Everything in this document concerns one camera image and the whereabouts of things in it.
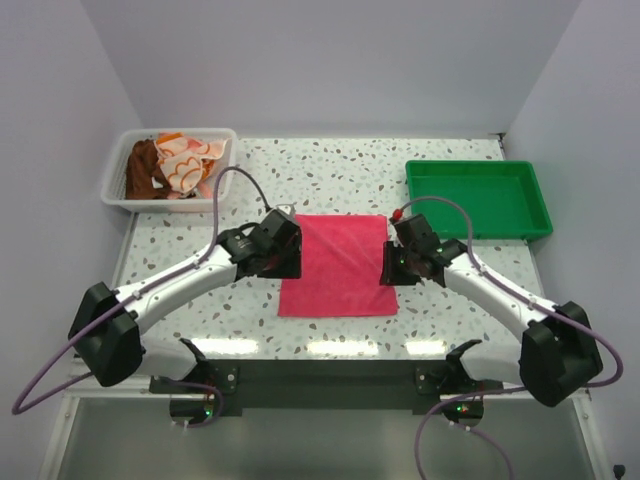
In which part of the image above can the pink microfibre towel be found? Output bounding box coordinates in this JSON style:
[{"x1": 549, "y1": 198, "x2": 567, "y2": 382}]
[{"x1": 278, "y1": 214, "x2": 398, "y2": 318}]

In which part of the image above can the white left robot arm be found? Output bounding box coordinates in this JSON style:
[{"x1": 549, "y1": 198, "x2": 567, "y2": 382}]
[{"x1": 69, "y1": 205, "x2": 302, "y2": 393}]

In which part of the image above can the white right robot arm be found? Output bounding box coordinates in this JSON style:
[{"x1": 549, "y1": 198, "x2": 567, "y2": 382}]
[{"x1": 380, "y1": 211, "x2": 603, "y2": 407}]

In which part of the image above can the green plastic tray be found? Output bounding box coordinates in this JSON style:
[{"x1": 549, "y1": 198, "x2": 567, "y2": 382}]
[{"x1": 405, "y1": 160, "x2": 553, "y2": 241}]

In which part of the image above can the orange patterned cream towel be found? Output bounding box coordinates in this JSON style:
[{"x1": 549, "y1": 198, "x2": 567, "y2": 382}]
[{"x1": 152, "y1": 132, "x2": 230, "y2": 200}]

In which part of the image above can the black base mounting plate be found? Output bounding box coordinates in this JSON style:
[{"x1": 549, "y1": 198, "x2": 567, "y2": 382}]
[{"x1": 149, "y1": 359, "x2": 502, "y2": 420}]

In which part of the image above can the brown towel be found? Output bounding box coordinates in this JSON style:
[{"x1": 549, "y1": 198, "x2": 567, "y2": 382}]
[{"x1": 125, "y1": 139, "x2": 171, "y2": 201}]

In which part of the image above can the white plastic laundry basket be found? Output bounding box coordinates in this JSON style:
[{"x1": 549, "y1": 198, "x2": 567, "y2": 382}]
[{"x1": 101, "y1": 128, "x2": 239, "y2": 213}]

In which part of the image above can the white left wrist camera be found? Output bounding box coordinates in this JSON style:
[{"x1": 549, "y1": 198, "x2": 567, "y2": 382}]
[{"x1": 275, "y1": 204, "x2": 296, "y2": 218}]

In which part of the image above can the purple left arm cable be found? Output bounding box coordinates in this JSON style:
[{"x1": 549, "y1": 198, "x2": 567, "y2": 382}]
[{"x1": 11, "y1": 167, "x2": 296, "y2": 429}]

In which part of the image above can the aluminium rail frame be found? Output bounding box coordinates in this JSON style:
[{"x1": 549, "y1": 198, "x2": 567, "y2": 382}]
[{"x1": 41, "y1": 378, "x2": 611, "y2": 479}]

